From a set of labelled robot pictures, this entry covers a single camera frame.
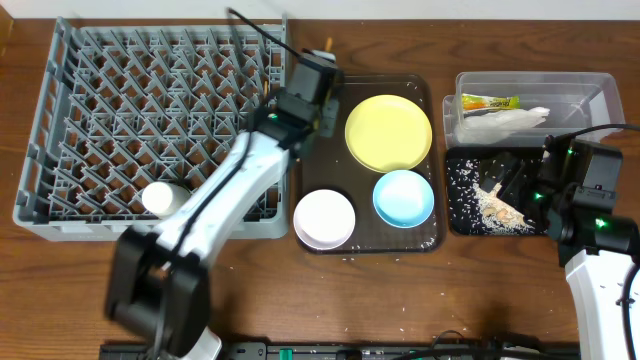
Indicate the black waste tray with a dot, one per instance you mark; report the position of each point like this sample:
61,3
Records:
481,153

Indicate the dark brown serving tray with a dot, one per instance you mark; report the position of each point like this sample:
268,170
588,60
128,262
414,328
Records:
331,166

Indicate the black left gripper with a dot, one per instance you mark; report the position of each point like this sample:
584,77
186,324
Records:
329,114

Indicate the yellow plate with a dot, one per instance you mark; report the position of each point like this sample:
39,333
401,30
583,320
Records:
385,133

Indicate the white cup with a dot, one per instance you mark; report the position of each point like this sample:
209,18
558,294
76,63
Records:
164,199

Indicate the grey dish rack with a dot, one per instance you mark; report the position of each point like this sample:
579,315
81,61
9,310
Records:
122,107

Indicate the green snack wrapper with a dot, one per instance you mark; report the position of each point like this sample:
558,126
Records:
473,103

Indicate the rice and nutshell pile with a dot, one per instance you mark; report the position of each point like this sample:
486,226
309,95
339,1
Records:
475,212

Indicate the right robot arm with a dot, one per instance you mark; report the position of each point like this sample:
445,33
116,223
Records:
569,193

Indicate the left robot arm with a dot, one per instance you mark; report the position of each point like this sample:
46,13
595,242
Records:
159,286

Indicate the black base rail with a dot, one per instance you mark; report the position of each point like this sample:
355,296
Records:
265,351

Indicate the clear plastic bin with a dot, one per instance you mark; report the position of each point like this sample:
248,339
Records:
576,100

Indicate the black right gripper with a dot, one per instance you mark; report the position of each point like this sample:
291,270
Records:
510,192

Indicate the white tissue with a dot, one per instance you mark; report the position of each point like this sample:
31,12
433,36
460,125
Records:
493,127

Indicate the white bowl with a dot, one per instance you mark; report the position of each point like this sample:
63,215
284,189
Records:
324,219

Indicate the light blue bowl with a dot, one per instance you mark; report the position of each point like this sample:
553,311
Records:
403,199

